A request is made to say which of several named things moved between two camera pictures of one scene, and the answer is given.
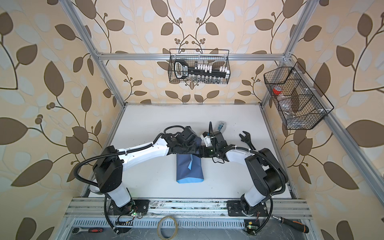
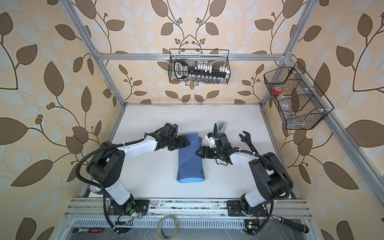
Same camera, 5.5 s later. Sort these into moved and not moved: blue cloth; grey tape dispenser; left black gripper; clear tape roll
Moved: left black gripper
Not moved: clear tape roll; grey tape dispenser; blue cloth
